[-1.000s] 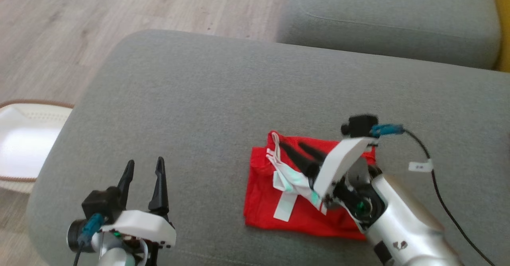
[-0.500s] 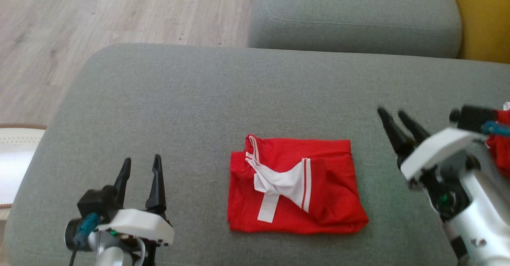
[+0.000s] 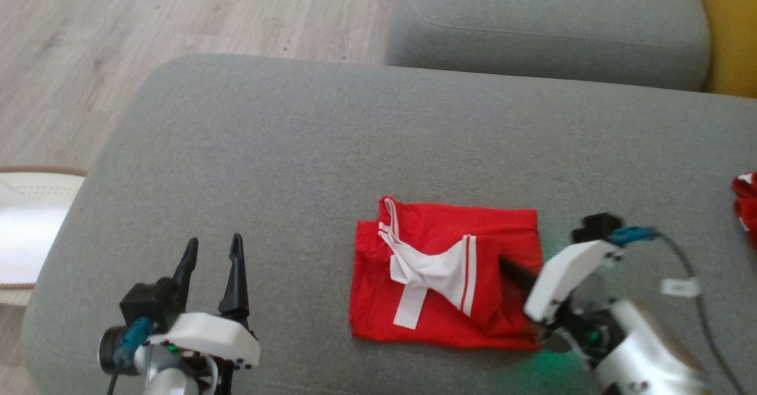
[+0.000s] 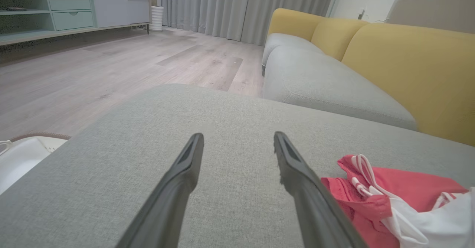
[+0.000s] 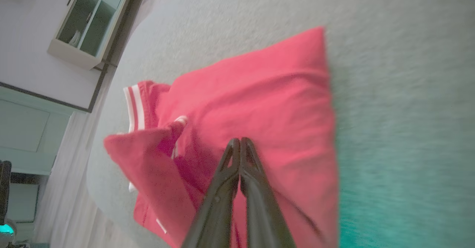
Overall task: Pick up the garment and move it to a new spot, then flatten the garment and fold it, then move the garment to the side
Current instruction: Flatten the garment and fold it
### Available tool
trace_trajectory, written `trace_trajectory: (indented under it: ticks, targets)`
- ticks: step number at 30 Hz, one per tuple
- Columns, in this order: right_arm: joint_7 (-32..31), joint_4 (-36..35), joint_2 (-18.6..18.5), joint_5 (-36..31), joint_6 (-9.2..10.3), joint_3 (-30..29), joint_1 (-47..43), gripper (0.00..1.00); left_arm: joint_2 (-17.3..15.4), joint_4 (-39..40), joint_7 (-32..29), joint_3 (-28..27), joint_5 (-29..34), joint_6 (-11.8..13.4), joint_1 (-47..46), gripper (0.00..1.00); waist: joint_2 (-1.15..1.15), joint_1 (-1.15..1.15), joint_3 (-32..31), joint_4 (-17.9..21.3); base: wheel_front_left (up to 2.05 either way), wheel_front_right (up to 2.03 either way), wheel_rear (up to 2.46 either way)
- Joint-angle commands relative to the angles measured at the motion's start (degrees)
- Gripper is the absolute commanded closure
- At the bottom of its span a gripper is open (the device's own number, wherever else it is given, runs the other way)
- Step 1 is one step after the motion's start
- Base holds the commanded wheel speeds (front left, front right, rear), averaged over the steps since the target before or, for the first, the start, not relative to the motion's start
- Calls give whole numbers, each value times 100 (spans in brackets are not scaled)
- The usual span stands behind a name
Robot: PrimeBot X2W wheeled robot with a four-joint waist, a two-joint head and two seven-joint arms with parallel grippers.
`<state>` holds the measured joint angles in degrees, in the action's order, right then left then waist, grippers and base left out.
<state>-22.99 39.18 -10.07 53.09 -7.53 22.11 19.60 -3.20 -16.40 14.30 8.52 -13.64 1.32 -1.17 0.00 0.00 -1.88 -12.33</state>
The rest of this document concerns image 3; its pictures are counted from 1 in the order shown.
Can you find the red basketball shorts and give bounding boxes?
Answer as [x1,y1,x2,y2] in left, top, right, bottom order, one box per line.
[731,171,757,249]

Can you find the white laundry basket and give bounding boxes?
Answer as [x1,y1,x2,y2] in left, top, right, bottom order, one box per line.
[0,166,89,307]

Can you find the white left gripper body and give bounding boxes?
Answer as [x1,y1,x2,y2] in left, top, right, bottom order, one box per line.
[148,311,261,395]

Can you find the small grey sofa cushion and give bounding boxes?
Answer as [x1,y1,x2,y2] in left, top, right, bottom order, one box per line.
[386,0,711,93]

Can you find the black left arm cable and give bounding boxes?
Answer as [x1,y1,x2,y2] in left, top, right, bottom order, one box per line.
[106,317,156,395]

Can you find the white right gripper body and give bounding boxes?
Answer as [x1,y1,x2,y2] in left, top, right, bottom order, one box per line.
[523,238,623,361]

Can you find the large grey sofa seat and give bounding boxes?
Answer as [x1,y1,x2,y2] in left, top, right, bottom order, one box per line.
[21,53,757,395]

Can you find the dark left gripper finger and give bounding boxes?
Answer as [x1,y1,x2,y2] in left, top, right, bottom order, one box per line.
[218,232,251,321]
[172,237,200,314]

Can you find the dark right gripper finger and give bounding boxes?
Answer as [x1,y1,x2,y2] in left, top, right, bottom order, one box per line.
[500,257,539,293]

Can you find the red Bulls basketball jersey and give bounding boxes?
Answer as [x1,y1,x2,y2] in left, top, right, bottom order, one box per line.
[348,195,545,351]

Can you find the yellow cushion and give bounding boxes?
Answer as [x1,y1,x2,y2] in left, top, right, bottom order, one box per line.
[691,0,757,98]

